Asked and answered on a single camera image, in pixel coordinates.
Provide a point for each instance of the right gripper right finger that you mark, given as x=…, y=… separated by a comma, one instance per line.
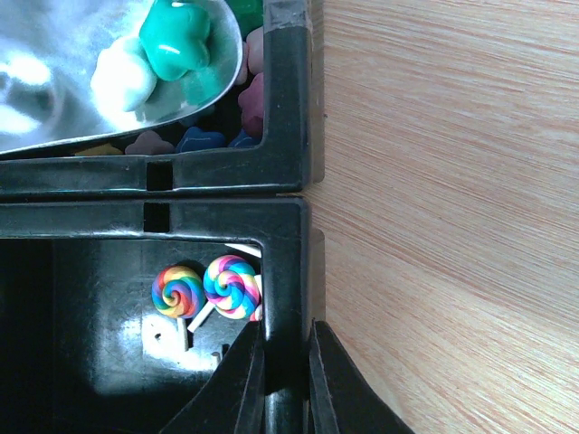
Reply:
x=341, y=399

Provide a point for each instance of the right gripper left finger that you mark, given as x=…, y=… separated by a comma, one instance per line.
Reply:
x=232, y=401

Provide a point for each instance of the blue pink swirl lollipop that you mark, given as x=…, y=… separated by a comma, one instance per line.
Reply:
x=233, y=289

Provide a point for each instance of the metal scoop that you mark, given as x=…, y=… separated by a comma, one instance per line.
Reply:
x=31, y=101

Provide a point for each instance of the black bin with star candies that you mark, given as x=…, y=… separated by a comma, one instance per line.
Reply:
x=289, y=157

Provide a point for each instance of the rainbow swirl lollipop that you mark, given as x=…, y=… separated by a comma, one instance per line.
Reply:
x=177, y=292

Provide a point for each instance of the black bin with lollipops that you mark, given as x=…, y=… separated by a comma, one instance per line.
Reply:
x=84, y=350

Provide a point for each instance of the green star candy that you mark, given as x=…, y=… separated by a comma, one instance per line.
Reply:
x=174, y=37

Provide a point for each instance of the white star candy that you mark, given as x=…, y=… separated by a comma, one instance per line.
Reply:
x=123, y=79

